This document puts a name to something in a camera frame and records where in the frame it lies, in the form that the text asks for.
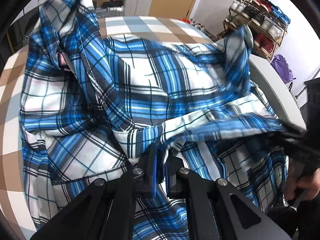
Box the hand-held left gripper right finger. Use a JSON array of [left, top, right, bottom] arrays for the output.
[[164, 155, 293, 240]]

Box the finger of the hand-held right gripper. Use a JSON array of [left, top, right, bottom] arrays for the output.
[[277, 121, 307, 151]]

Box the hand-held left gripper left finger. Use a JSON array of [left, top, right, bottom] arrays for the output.
[[31, 142, 160, 240]]

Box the blue white plaid shirt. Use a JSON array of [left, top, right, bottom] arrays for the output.
[[20, 0, 290, 240]]

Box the person's right hand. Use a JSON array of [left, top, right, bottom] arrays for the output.
[[284, 168, 320, 207]]

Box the purple bag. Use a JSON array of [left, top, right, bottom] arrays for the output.
[[270, 54, 296, 83]]

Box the wooden shoe rack with shoes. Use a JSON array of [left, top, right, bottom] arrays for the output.
[[225, 0, 291, 54]]

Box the checkered bed blanket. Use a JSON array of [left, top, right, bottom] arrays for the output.
[[0, 16, 216, 232]]

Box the heap of mixed shoes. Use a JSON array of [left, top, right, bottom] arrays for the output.
[[189, 19, 208, 31]]

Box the silver hard suitcase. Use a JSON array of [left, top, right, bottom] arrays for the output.
[[96, 4, 125, 18]]

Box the open brown cardboard box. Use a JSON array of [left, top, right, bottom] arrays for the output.
[[92, 0, 115, 7]]

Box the metal wire rack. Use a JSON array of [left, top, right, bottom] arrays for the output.
[[289, 82, 308, 107]]

